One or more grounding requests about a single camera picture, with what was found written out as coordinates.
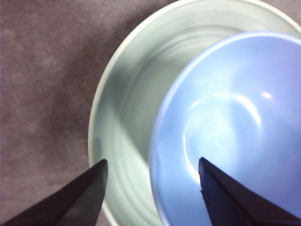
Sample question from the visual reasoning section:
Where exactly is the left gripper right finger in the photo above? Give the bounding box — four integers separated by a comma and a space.
198, 157, 301, 226

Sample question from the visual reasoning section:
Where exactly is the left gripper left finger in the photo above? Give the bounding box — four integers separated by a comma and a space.
0, 159, 109, 226

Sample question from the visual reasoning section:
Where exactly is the pale green plate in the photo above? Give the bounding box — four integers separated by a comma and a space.
87, 0, 301, 226

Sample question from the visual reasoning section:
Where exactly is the blue ribbed bowl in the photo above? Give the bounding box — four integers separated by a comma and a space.
149, 30, 301, 226

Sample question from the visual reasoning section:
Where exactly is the dark grey table mat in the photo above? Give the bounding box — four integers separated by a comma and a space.
0, 0, 301, 226

